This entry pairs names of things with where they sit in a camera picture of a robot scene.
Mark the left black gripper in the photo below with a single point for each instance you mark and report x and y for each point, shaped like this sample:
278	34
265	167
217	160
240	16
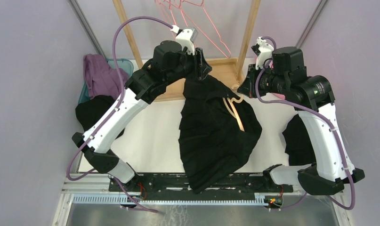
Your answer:
201	68

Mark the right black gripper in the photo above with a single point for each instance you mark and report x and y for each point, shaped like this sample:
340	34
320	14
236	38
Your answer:
247	87

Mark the black pleated skirt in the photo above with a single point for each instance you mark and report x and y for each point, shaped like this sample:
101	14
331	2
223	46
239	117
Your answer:
211	143

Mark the black garment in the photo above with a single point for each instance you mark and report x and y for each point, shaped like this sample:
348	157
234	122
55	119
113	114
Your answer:
298	144
90	112

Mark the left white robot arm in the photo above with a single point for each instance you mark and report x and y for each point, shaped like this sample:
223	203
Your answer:
141	89

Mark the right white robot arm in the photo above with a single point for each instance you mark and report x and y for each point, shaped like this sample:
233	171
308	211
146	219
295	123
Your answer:
314	102

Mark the wooden hanger rack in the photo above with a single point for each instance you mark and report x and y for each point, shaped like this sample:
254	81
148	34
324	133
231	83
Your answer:
228	70

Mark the teal plastic basket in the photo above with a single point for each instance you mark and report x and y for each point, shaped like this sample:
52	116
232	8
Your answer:
123	64

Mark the purple garment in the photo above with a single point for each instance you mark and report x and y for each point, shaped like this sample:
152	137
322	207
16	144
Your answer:
101	78

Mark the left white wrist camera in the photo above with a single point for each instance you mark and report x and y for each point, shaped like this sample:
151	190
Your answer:
185	37

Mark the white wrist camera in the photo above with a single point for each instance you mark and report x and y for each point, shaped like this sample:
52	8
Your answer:
263	49
185	37

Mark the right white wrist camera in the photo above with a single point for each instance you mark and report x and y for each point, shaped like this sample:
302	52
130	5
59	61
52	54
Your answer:
263	49

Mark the pink wire hanger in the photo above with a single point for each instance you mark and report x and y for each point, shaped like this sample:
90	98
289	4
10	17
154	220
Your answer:
166	9
194	14

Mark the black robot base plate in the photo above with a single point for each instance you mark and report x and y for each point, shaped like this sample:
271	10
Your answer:
175	187

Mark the slotted grey cable duct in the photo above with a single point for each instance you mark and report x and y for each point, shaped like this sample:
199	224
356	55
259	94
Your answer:
123	199

